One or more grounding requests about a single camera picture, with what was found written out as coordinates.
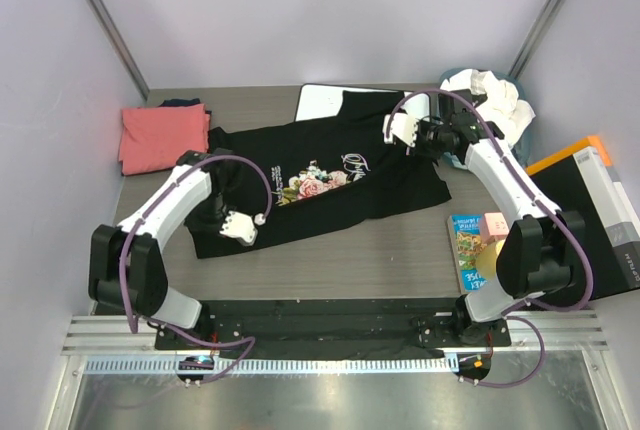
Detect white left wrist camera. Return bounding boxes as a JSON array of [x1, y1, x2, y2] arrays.
[[219, 210, 266, 246]]

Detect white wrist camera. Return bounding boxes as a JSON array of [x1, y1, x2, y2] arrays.
[[219, 210, 266, 246], [382, 112, 420, 155]]

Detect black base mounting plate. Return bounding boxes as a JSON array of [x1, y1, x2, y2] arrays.
[[153, 298, 512, 351]]

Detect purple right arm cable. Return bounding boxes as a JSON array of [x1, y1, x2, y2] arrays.
[[388, 88, 596, 389]]

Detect white tray board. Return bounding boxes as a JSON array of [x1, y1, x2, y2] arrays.
[[294, 83, 433, 121]]

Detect yellow mug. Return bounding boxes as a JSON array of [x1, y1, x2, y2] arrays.
[[475, 241, 504, 280]]

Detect aluminium rail frame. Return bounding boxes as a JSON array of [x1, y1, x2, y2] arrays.
[[62, 312, 609, 381]]

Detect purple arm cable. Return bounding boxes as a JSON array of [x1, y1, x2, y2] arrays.
[[118, 154, 274, 384], [388, 88, 596, 389]]

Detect pink cube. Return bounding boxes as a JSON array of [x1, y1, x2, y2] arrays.
[[479, 212, 509, 244]]

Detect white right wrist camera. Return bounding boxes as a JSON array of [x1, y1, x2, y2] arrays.
[[382, 112, 420, 155]]

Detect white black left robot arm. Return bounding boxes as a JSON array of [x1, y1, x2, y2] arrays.
[[88, 151, 256, 332]]

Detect blue picture book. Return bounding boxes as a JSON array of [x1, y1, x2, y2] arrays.
[[447, 214, 489, 293]]

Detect black floral print t-shirt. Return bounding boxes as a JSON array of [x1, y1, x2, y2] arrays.
[[208, 91, 451, 250]]

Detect folded coral pink t-shirt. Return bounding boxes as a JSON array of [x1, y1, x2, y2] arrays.
[[118, 103, 210, 176]]

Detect black orange box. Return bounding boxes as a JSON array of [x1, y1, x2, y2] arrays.
[[526, 136, 639, 300]]

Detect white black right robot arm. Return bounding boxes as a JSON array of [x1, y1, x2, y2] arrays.
[[409, 112, 594, 346]]

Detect folded dark navy t-shirt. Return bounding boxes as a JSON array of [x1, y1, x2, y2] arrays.
[[159, 98, 211, 115]]

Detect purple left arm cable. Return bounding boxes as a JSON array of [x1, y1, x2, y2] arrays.
[[118, 154, 274, 384]]

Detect white crumpled t-shirts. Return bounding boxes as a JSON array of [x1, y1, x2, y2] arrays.
[[440, 69, 535, 148]]

